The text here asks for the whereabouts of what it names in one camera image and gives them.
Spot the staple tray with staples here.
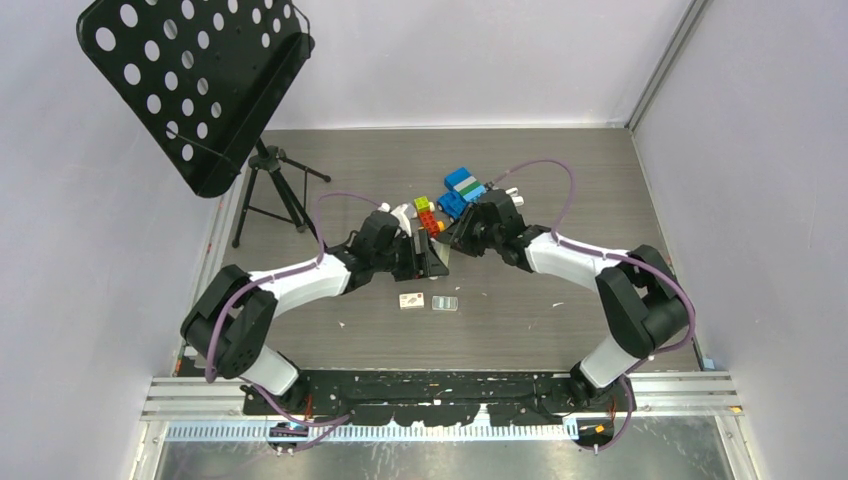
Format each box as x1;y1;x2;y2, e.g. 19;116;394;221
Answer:
431;295;459;312

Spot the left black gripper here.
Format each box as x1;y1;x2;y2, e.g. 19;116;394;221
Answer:
372;228;447;282

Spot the blue toy brick truck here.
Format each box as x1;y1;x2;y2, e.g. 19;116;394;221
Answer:
436;167;487;221

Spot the white and green stapler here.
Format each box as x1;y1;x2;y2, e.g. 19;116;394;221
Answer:
412;228;429;278

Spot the slotted cable duct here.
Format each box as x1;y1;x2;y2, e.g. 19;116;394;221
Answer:
164;418;579;443

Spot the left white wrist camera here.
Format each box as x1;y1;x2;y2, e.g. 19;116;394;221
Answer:
377;203;417;237

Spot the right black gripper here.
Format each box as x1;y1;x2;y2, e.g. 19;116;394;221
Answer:
438;202;502;258

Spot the black perforated music stand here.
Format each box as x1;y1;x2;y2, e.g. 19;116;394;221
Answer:
76;1;315;232

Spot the red yellow toy brick car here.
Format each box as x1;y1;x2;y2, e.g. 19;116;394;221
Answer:
414;196;445;238

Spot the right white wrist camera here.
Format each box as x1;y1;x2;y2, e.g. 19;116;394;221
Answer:
504;187;525;208

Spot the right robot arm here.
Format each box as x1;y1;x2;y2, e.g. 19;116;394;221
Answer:
438;190;695;411

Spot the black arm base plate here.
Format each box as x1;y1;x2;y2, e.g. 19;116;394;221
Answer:
243;370;629;427

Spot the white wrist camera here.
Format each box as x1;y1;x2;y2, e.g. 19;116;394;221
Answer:
504;187;525;208
377;203;417;237

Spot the white staple box sleeve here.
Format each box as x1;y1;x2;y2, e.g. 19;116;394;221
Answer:
398;292;425;310

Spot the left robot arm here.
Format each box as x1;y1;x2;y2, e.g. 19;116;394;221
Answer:
180;211;449;414

